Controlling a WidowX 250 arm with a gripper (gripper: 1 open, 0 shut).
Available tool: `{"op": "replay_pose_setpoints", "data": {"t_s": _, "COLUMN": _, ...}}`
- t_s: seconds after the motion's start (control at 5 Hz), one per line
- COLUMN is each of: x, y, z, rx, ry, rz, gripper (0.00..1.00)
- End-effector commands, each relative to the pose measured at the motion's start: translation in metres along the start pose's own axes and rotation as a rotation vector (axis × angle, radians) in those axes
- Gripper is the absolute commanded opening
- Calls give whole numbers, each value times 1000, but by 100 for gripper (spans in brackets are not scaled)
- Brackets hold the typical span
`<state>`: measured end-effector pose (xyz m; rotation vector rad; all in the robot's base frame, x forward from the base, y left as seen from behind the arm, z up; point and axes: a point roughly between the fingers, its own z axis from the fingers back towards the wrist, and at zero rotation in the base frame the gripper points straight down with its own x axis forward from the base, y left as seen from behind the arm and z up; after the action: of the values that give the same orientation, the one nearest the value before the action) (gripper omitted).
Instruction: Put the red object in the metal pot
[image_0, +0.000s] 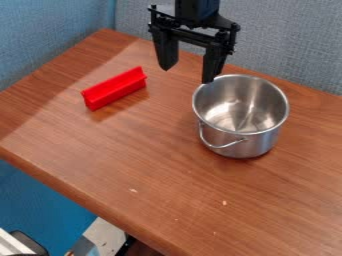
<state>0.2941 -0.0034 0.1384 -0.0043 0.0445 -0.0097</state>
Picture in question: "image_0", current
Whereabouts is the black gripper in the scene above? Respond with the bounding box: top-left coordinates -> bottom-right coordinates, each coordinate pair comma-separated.
148,0 -> 240,83

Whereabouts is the white grey object under table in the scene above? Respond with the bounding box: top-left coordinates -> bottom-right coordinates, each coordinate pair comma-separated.
65,218 -> 125,256

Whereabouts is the red plastic block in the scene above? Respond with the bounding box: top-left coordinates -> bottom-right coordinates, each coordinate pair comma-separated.
80,66 -> 147,111

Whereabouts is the black white object bottom left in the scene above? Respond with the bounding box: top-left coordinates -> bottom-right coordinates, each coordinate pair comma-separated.
0,228 -> 49,256

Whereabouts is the stainless steel pot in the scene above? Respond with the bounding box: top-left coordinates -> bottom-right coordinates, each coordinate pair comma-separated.
192,74 -> 290,159

